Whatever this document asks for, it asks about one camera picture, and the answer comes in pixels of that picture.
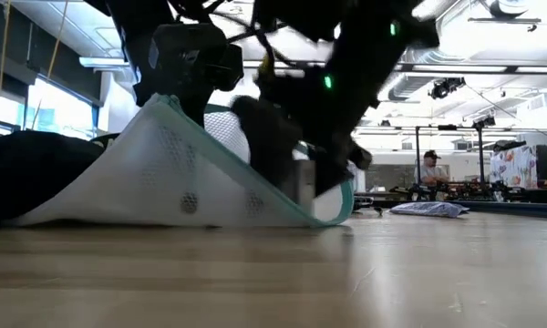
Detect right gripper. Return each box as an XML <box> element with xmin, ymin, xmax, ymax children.
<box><xmin>231</xmin><ymin>49</ymin><xmax>393</xmax><ymax>197</ymax></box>

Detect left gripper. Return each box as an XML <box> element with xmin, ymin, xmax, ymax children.
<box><xmin>134</xmin><ymin>25</ymin><xmax>243</xmax><ymax>128</ymax></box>

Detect white mesh pouch teal trim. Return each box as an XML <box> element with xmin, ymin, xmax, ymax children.
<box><xmin>8</xmin><ymin>93</ymin><xmax>356</xmax><ymax>229</ymax></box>

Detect black fabric garment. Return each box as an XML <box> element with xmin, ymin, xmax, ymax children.
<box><xmin>0</xmin><ymin>129</ymin><xmax>119</xmax><ymax>229</ymax></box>

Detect long ceiling light fixture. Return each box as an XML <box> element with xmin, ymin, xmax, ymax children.
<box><xmin>78</xmin><ymin>56</ymin><xmax>547</xmax><ymax>75</ymax></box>

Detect person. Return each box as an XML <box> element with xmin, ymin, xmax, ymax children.
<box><xmin>413</xmin><ymin>149</ymin><xmax>451</xmax><ymax>187</ymax></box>

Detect grey plastic mailer package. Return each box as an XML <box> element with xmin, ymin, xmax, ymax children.
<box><xmin>388</xmin><ymin>200</ymin><xmax>470</xmax><ymax>219</ymax></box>

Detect black ceiling spotlight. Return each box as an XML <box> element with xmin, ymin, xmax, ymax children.
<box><xmin>428</xmin><ymin>76</ymin><xmax>467</xmax><ymax>100</ymax></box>

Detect floral printed cloth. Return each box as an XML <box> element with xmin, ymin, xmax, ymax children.
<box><xmin>489</xmin><ymin>144</ymin><xmax>539</xmax><ymax>190</ymax></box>

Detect background work table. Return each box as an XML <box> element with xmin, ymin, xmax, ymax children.
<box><xmin>355</xmin><ymin>181</ymin><xmax>547</xmax><ymax>220</ymax></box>

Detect silver ventilation duct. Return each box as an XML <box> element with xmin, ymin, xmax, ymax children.
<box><xmin>377</xmin><ymin>0</ymin><xmax>530</xmax><ymax>102</ymax></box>

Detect yellow hanging cord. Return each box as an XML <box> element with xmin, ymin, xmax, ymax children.
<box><xmin>0</xmin><ymin>0</ymin><xmax>12</xmax><ymax>92</ymax></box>
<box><xmin>29</xmin><ymin>0</ymin><xmax>70</xmax><ymax>131</ymax></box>

